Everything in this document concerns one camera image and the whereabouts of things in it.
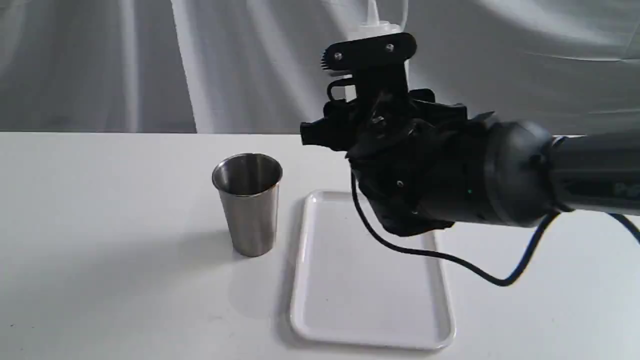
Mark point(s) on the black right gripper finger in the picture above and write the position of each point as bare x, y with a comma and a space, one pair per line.
340, 128

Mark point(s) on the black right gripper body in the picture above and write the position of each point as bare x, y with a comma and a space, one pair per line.
369, 97

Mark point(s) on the clear plastic squeeze bottle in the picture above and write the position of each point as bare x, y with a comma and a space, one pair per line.
375, 25

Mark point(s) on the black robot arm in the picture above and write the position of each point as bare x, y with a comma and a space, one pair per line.
424, 166

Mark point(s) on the stainless steel cup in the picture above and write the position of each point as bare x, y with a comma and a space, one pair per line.
248, 186

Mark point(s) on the white plastic tray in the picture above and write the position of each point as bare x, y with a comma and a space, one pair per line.
349, 289

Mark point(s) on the grey draped backdrop cloth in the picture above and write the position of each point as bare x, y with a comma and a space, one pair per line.
253, 66

